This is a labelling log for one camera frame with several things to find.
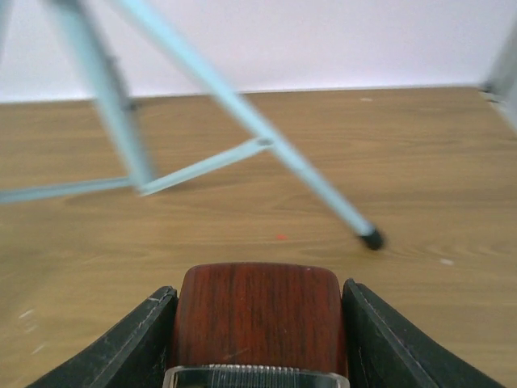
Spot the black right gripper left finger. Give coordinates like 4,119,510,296
29,286,178,388

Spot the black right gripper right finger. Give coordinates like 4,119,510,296
342,279,502,388

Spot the clear plastic metronome cover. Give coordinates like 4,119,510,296
162,364,351,388

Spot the light blue music stand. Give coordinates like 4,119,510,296
0,0,387,251

